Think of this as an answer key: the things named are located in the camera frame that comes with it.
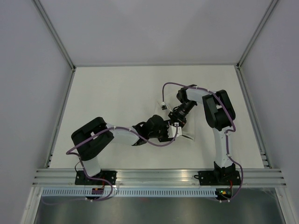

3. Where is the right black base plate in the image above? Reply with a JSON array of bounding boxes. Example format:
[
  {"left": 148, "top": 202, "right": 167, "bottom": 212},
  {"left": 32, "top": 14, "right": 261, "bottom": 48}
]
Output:
[{"left": 193, "top": 170, "right": 241, "bottom": 186}]

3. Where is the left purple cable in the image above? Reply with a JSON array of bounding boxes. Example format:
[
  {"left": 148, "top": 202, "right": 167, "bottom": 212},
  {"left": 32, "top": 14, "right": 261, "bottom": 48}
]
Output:
[{"left": 66, "top": 123, "right": 180, "bottom": 203}]

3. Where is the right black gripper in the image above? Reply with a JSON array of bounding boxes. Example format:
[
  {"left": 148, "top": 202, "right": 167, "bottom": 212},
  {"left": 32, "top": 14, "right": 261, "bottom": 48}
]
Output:
[{"left": 168, "top": 100, "right": 196, "bottom": 128}]

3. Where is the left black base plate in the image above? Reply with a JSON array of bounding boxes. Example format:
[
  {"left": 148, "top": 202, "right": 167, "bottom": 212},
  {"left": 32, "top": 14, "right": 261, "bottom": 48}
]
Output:
[{"left": 75, "top": 170, "right": 117, "bottom": 186}]

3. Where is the front aluminium rail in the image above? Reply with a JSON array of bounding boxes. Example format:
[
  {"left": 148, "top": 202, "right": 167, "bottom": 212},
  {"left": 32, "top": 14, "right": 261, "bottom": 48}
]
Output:
[{"left": 32, "top": 168, "right": 286, "bottom": 188}]

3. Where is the white cloth napkin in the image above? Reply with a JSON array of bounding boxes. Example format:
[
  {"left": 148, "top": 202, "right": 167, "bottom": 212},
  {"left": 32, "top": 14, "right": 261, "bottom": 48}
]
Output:
[{"left": 154, "top": 99, "right": 196, "bottom": 141}]

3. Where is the right aluminium frame post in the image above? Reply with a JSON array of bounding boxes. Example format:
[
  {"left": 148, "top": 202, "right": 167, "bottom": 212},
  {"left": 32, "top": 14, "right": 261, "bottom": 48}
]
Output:
[{"left": 236, "top": 0, "right": 280, "bottom": 70}]

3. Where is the white slotted cable duct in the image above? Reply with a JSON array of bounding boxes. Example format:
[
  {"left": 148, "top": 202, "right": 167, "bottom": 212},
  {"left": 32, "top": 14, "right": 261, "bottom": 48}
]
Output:
[{"left": 42, "top": 187, "right": 216, "bottom": 197}]

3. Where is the aluminium frame post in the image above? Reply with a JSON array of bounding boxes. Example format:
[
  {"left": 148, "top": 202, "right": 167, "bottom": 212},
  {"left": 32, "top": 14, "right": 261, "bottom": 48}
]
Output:
[
  {"left": 32, "top": 0, "right": 76, "bottom": 71},
  {"left": 236, "top": 0, "right": 280, "bottom": 70}
]

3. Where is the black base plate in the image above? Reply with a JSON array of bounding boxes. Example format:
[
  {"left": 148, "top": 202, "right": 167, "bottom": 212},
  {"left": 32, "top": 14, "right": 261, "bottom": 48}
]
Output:
[
  {"left": 193, "top": 170, "right": 241, "bottom": 186},
  {"left": 75, "top": 170, "right": 117, "bottom": 186}
]

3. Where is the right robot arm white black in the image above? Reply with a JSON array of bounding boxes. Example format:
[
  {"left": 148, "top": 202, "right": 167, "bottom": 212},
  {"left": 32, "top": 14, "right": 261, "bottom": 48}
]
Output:
[{"left": 169, "top": 84, "right": 240, "bottom": 185}]

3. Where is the left aluminium frame post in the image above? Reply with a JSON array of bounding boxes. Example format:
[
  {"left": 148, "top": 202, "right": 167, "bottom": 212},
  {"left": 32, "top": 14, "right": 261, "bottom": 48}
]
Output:
[{"left": 32, "top": 0, "right": 76, "bottom": 71}]

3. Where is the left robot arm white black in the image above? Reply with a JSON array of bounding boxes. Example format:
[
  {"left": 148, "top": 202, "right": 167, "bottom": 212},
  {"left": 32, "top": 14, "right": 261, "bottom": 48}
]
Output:
[{"left": 67, "top": 115, "right": 181, "bottom": 185}]

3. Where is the back aluminium frame bar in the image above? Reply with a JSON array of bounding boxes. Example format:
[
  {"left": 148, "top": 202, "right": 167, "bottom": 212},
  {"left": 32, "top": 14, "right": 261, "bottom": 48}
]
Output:
[{"left": 74, "top": 62, "right": 238, "bottom": 68}]

